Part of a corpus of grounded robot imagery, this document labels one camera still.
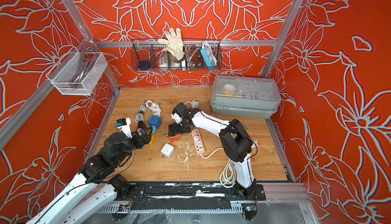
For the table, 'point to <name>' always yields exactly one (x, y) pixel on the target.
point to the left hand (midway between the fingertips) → (146, 129)
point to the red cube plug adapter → (175, 138)
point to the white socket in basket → (163, 61)
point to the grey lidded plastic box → (246, 96)
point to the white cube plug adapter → (167, 150)
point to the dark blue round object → (144, 65)
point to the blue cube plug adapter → (155, 121)
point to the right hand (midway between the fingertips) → (170, 133)
